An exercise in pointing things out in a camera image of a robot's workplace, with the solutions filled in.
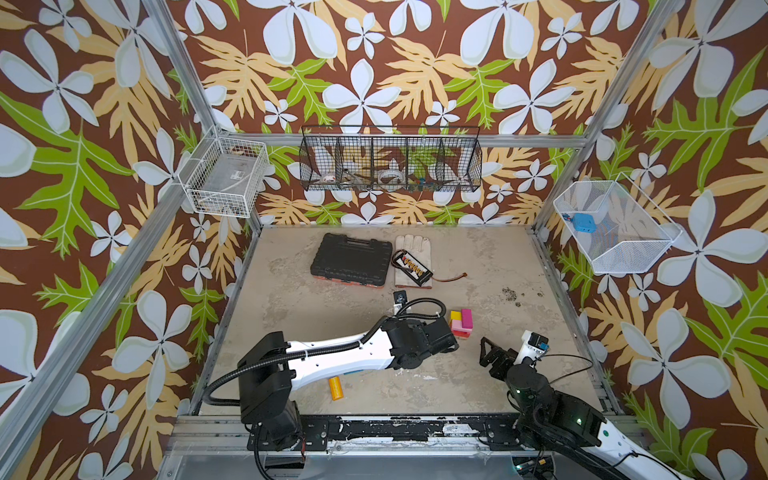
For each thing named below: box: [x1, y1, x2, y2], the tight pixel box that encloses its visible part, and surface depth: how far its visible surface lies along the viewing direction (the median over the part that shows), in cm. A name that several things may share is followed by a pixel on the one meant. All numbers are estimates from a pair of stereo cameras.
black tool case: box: [310, 233, 393, 289], surface depth 107 cm
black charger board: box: [395, 250, 433, 286], surface depth 107 cm
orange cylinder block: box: [328, 376, 344, 401], surface depth 83 cm
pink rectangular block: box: [451, 320, 473, 333], surface depth 89 cm
